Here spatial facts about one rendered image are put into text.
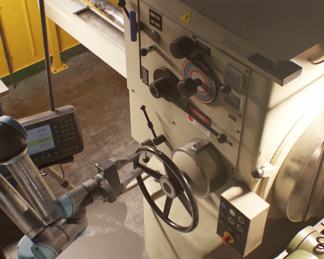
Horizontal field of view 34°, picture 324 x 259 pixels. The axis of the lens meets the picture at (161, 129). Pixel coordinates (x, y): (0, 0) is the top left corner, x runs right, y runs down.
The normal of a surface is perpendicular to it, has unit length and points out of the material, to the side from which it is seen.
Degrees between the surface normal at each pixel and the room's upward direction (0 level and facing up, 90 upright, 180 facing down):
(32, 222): 34
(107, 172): 74
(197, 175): 69
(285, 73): 0
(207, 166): 39
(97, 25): 0
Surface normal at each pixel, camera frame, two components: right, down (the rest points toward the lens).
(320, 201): 0.64, 0.53
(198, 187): -0.35, 0.69
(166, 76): -0.77, 0.44
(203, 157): 0.22, -0.50
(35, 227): 0.25, -0.25
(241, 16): 0.00, -0.73
